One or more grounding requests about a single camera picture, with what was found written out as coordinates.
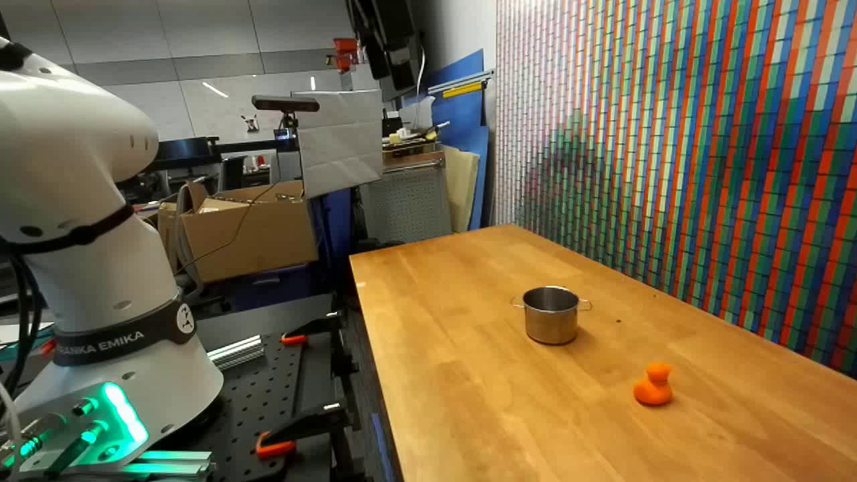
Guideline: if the red hanging object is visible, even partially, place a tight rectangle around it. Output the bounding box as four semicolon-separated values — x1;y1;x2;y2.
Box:
329;36;361;76

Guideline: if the blue foam panel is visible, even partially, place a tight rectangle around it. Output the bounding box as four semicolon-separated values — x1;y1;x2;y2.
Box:
426;49;497;233

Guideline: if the grey cabinet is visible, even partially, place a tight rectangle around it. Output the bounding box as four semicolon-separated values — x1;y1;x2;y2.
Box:
360;146;455;246

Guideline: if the white paper sheet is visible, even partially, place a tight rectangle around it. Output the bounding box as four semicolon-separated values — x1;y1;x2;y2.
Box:
292;90;387;201

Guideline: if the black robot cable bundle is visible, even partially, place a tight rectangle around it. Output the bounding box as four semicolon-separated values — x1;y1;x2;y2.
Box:
0;252;44;397

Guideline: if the brown cardboard box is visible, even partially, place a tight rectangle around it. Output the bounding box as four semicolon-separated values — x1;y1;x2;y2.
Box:
159;179;321;288

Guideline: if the small steel pot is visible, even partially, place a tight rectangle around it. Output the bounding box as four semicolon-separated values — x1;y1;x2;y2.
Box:
517;285;584;349

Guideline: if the silver aluminium rail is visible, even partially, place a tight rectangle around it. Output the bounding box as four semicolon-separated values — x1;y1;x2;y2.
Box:
206;333;268;373

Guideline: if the orange-handled black clamp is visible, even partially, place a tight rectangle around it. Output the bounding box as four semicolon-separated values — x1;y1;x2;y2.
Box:
278;312;347;351
253;402;355;464

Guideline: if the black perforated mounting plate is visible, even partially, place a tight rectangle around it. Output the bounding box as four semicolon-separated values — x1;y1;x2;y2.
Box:
159;318;361;482

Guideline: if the cream foam board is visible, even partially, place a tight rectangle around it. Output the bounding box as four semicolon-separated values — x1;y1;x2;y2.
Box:
443;146;483;235

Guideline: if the orange rubber duck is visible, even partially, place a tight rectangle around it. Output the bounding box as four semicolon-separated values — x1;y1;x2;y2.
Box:
633;361;675;410

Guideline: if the green-lit aluminium extrusion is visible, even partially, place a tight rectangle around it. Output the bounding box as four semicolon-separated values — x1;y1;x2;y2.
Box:
0;444;218;482

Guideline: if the black stereo camera on tripod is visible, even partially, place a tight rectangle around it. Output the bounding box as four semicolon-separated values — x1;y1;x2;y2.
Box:
249;94;321;142

